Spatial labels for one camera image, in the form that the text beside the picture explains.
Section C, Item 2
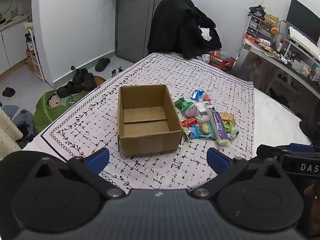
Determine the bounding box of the green yellow snack packet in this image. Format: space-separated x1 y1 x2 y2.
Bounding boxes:
182 127 193 143

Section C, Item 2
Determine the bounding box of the black shoe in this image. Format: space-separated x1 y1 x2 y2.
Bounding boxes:
72 68 89 84
56 81 84 98
83 73 96 92

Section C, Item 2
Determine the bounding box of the grey door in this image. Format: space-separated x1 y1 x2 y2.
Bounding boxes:
115 0 186 64

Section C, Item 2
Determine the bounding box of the red snack packet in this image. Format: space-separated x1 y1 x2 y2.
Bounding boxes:
181 117 198 128

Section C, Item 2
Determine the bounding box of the small green snack packet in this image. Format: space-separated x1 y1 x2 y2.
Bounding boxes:
222 120 234 133

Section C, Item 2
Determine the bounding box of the grey-blue mat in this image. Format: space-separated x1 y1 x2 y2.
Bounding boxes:
1 104 19 118

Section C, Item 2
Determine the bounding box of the black coat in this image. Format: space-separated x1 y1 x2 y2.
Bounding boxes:
147 0 223 59

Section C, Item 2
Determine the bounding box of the white packet with black label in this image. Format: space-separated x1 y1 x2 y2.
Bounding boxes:
195 101 216 116

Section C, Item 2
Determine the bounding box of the teal bread packet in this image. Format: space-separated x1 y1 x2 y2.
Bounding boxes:
189 120 216 141

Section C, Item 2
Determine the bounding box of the dotted cream cloth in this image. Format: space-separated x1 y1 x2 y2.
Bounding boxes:
0 106 24 161

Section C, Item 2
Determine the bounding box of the printed blanket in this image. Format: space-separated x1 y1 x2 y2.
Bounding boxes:
40 52 255 191

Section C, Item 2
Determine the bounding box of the dark desk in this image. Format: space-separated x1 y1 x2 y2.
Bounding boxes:
240 35 320 121

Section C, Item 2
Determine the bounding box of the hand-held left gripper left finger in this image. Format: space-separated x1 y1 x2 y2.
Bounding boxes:
18 147 127 199

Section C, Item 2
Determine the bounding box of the dark cloth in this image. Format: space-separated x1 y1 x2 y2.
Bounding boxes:
299 119 320 143

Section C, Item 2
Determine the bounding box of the clear packet with purple pastry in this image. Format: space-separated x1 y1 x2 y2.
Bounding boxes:
184 106 199 118

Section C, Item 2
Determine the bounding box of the pair of dark slippers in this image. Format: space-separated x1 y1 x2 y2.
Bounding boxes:
95 57 111 72

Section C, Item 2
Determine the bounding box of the white kitchen cabinet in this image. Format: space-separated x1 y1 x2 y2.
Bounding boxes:
0 15 33 76

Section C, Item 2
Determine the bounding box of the white trolley rack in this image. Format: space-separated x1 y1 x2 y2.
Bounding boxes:
24 27 47 83

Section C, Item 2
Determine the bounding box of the orange cracker packet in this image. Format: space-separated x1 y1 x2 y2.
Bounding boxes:
219 112 236 125

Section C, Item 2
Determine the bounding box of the green cartoon rug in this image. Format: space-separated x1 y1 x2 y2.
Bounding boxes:
33 76 107 133

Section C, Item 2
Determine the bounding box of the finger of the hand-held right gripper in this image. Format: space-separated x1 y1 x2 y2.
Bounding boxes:
257 143 313 159

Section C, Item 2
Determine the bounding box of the small clear snack packet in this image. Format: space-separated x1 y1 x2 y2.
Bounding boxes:
226 127 240 141

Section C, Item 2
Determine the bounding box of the white bed sheet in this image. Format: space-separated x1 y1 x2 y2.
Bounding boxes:
251 87 313 162

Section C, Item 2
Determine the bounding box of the blue snack packet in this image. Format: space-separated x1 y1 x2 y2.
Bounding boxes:
190 90 205 101

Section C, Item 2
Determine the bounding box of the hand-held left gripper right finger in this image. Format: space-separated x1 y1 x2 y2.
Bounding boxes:
190 147 298 199

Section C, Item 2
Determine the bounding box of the black cable bundle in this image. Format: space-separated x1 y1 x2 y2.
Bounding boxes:
248 4 266 18

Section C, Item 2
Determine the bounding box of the long cream snack packet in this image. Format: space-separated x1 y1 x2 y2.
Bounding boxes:
209 110 230 146

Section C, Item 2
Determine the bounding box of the person's right hand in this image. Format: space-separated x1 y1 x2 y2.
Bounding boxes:
304 182 320 207

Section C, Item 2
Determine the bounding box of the fuzzy blue-grey cloth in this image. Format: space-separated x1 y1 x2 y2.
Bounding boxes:
11 109 36 138

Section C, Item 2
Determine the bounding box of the white monitor riser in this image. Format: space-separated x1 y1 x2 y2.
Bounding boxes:
281 37 320 68

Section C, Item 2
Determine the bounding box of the red plastic basket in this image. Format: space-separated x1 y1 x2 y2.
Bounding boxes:
207 51 237 71

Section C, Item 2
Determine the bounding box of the brown cardboard box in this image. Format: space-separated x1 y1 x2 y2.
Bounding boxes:
116 84 183 157

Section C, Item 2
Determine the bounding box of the black monitor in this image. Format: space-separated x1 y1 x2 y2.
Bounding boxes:
286 0 320 46

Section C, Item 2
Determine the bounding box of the woven basket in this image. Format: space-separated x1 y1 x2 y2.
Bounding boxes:
264 14 279 26

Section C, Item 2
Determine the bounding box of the grey drawer organizer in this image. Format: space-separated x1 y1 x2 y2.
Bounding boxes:
246 15 276 41

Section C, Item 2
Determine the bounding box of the kitchen shelf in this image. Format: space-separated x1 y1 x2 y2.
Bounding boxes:
0 0 33 31

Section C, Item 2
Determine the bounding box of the white keyboard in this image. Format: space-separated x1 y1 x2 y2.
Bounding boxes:
287 26 320 62

